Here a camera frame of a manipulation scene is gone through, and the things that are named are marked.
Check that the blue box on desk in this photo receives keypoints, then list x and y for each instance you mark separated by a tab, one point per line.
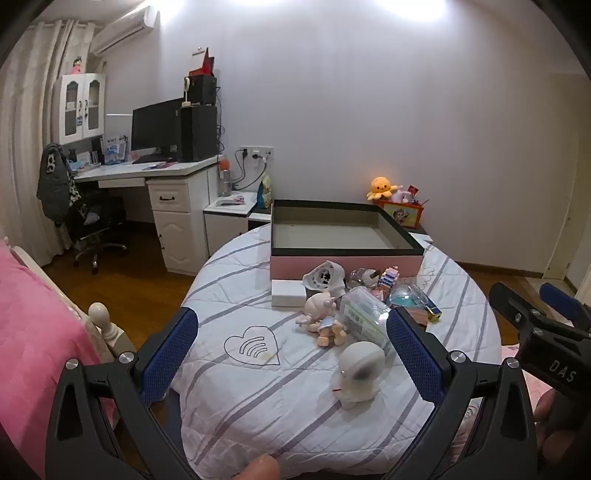
115	150

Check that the purple plush toy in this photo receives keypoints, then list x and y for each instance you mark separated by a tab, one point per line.
400	194

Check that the black computer tower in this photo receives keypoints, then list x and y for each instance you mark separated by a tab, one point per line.
198	134

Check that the clear dome with blue base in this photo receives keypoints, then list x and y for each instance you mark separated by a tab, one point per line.
408	297

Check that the black office chair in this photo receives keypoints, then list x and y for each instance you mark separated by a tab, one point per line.
94	217

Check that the black speaker box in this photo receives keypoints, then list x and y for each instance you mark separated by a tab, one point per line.
203	90

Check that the person's right hand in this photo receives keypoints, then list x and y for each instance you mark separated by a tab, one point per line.
547	408

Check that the red printed storage box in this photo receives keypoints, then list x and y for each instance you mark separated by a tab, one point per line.
401	214

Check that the snack bag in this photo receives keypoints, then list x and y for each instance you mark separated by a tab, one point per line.
264	194

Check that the wall socket strip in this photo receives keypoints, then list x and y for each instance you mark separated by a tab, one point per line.
258	153

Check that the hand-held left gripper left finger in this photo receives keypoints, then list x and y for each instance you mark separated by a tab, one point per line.
171	355

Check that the black backpack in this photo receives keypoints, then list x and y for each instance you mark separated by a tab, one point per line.
53	184

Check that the pastel brick block model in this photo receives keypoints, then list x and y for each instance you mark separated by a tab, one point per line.
388	278

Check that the small doll figure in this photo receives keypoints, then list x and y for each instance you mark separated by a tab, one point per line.
77	65

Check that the glass bottle with cork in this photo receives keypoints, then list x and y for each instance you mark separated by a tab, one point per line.
362	278

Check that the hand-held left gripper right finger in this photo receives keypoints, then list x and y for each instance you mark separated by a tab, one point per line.
413	355

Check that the baby doll figure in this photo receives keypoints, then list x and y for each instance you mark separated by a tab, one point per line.
321	309

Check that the cream bed post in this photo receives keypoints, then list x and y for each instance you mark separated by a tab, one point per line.
104	323

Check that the clear plastic box green label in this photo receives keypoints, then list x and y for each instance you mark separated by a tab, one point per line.
364	318

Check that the white glass door cabinet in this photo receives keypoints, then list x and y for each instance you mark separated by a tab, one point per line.
78	108

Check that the orange octopus plush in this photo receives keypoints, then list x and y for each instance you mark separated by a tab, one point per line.
383	187

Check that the small blue yellow cube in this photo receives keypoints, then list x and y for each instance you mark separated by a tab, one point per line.
434	314

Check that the black monitor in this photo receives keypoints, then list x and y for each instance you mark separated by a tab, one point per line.
154	124

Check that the small white side cabinet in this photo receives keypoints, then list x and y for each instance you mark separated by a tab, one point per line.
226	221

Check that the pink box with black rim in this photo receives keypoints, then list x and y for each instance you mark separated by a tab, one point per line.
346	267

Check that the white round robot toy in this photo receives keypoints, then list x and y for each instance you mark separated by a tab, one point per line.
362	369

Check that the red paper bag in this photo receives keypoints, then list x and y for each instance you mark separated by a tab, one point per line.
205	64

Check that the white air conditioner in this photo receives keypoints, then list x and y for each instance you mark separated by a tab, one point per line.
122	30

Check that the small white box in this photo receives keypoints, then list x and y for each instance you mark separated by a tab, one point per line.
286	295

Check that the person's left hand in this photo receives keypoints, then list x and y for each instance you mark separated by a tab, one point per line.
258	468

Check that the cream curtain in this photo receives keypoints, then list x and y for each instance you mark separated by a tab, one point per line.
27	138

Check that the dark low table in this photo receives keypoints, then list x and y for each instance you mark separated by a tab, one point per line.
420	233

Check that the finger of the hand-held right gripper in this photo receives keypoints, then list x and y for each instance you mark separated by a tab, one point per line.
512	309
565	304

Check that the bottle with orange cap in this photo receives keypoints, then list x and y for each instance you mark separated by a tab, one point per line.
224	177

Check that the white desk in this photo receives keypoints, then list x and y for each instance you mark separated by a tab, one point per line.
178	221

